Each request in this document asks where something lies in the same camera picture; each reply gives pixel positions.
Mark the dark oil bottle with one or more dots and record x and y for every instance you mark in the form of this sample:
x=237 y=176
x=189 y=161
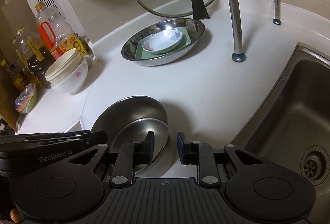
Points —
x=36 y=53

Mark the white floral porcelain bowl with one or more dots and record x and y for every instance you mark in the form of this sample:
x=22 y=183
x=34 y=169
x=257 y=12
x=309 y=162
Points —
x=72 y=81

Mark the large clear oil bottle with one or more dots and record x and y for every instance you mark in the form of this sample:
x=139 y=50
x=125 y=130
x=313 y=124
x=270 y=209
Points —
x=57 y=34

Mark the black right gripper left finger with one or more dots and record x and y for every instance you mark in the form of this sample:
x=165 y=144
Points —
x=132 y=154

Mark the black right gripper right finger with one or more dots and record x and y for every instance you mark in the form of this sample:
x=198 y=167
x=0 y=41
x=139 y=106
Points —
x=201 y=155

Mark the blue floral porcelain plate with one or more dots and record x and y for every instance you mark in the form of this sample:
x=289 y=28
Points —
x=163 y=41

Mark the beige plastic bowls stack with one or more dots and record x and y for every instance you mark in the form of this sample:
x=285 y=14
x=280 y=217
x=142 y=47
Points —
x=63 y=67

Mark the green square plate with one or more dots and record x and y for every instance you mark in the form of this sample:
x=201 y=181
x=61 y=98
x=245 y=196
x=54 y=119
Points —
x=141 y=54

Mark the stainless steel round pan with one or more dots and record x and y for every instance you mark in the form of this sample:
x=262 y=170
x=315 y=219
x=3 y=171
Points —
x=193 y=30

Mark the person left hand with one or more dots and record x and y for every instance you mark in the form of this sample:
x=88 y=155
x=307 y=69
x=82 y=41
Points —
x=15 y=216

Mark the stainless steel deep bowl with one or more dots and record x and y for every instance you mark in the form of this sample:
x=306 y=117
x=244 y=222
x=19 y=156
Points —
x=131 y=119

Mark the stainless steel sink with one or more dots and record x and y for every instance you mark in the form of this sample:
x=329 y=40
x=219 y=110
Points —
x=291 y=127

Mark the small sauce bottle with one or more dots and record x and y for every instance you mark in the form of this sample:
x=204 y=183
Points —
x=18 y=78

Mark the wrapped green snack packet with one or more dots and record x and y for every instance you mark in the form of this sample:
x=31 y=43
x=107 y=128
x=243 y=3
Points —
x=27 y=99

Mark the metal rack front leg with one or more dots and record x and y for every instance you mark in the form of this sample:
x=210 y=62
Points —
x=238 y=55

